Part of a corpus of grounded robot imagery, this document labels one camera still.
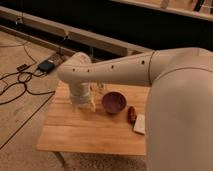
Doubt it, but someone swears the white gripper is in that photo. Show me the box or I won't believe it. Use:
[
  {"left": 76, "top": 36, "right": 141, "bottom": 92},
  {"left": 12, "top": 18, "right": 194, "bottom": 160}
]
[{"left": 70, "top": 93, "right": 96, "bottom": 112}]

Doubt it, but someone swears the brown eraser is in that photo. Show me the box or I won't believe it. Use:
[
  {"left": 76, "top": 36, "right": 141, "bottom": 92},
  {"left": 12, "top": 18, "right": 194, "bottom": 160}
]
[{"left": 127, "top": 106, "right": 137, "bottom": 123}]

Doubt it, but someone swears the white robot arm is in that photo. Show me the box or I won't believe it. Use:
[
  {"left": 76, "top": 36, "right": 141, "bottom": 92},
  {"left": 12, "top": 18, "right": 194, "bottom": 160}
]
[{"left": 58, "top": 47, "right": 213, "bottom": 171}]

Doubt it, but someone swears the small clear bottle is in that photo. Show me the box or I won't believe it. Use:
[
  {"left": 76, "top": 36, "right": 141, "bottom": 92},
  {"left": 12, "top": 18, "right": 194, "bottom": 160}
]
[{"left": 97, "top": 83, "right": 104, "bottom": 93}]

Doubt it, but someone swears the wooden table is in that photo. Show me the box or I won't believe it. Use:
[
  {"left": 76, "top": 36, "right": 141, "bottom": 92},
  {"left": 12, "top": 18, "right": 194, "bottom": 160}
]
[{"left": 37, "top": 82, "right": 149, "bottom": 155}]

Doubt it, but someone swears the black power adapter box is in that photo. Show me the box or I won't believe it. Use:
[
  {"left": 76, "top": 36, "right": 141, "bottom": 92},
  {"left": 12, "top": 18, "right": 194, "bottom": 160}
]
[{"left": 37, "top": 60, "right": 55, "bottom": 73}]

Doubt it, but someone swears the small black floor device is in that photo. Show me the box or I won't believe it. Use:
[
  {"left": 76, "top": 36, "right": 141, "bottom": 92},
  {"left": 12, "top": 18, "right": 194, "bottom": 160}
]
[{"left": 16, "top": 64, "right": 28, "bottom": 71}]

